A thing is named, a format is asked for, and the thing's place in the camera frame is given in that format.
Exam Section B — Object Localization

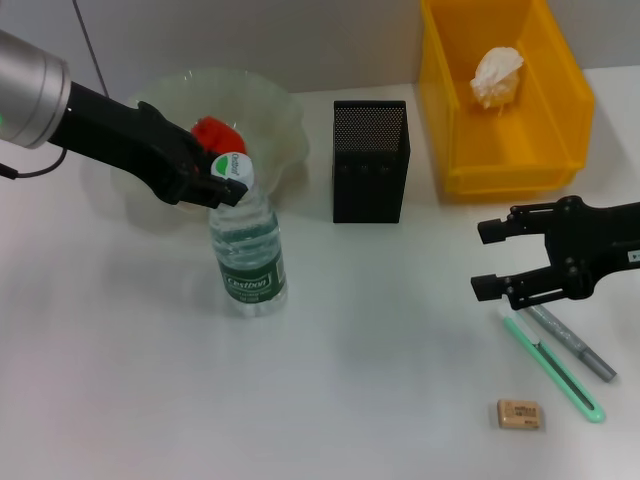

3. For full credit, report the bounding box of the red-orange toy orange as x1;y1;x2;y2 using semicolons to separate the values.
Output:
190;115;249;156

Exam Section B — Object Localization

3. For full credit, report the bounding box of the clear green-label water bottle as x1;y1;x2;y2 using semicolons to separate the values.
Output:
207;152;290;320

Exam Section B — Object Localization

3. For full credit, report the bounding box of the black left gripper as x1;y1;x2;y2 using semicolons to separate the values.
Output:
49;81;252;208

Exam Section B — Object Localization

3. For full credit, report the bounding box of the beige eraser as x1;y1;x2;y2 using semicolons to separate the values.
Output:
496;398;544;430

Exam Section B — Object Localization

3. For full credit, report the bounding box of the white paper ball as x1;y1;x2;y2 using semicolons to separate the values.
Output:
469;45;527;111

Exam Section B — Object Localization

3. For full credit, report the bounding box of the green utility knife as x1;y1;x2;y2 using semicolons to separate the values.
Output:
498;307;607;425

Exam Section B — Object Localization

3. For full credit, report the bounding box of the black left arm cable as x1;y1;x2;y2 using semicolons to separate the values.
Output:
0;147;69;180

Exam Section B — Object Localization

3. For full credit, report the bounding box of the yellow plastic bin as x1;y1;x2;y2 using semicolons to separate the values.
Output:
418;0;597;202

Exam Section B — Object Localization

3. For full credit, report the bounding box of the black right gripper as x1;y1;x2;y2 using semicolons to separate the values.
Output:
470;195;640;312

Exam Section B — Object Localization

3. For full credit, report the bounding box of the pale green glass fruit bowl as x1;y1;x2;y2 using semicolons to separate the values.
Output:
109;67;311;236

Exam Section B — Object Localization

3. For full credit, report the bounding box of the grey marker pen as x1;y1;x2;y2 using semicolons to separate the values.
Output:
527;304;617;384

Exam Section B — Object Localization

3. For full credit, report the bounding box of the black mesh pen holder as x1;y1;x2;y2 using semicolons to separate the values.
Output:
332;99;412;225

